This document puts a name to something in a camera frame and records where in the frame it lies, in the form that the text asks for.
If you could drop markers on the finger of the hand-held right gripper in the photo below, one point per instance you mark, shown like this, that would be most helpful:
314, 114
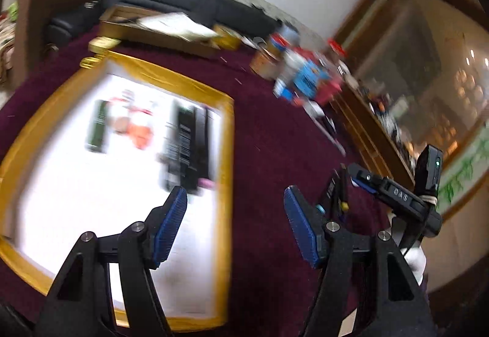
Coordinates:
365, 180

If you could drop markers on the thin black pen white label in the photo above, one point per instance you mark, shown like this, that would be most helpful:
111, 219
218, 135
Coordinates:
177, 146

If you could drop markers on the pink yarn spool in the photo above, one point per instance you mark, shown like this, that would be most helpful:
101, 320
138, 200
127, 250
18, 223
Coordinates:
331, 90

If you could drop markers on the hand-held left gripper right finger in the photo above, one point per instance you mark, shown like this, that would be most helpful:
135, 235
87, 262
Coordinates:
301, 226

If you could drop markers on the flat cardboard box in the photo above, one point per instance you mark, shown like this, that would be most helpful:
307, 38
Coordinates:
126, 29

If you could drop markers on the clear jar with orange label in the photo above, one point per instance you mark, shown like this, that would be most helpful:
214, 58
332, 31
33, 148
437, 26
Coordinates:
263, 61

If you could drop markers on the stack of papers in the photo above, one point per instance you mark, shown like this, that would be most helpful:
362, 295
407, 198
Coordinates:
172, 23

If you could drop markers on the brown armchair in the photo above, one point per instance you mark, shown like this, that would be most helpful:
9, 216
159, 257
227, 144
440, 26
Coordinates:
34, 16

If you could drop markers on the person's right hand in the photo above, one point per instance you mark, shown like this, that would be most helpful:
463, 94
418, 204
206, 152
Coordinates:
416, 260

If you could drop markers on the white glue bottle orange cap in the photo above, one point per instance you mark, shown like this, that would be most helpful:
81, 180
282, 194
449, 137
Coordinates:
140, 136

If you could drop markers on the black marker with yellow cap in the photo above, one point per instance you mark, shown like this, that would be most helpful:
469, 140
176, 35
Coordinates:
345, 206

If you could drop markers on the white pen with red band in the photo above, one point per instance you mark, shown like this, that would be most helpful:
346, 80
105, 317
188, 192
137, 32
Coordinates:
328, 134

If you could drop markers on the blue label jar red lid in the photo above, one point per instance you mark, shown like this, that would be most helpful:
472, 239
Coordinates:
307, 79

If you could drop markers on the black marker with teal cap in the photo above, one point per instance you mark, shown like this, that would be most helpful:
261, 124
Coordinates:
321, 209

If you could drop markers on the clutter of small toys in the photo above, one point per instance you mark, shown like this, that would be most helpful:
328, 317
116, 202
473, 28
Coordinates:
389, 123

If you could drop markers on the gold box with white inside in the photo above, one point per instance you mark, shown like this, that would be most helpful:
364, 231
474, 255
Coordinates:
57, 207

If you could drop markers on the wooden cabinet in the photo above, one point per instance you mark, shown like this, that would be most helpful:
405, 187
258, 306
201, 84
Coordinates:
366, 119

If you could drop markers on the green lighter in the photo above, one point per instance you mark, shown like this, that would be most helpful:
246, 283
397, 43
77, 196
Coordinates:
97, 126

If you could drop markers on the maroon velvet tablecloth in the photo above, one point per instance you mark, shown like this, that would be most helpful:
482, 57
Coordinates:
275, 138

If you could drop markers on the bamboo painting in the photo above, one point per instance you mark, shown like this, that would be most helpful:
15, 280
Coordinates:
462, 176

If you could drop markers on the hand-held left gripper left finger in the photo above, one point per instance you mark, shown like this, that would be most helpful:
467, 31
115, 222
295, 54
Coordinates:
172, 222

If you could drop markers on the gold tape roll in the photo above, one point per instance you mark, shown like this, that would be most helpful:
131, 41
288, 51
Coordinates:
229, 39

